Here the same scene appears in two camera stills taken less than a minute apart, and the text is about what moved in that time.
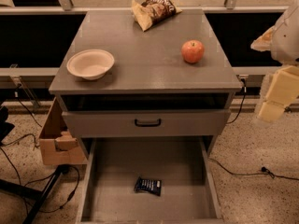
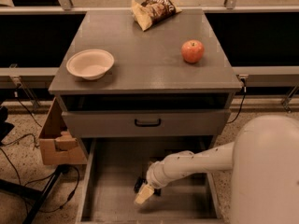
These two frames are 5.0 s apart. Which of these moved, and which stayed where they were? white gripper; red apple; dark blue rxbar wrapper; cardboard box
Moved: white gripper
Stayed: red apple; cardboard box; dark blue rxbar wrapper
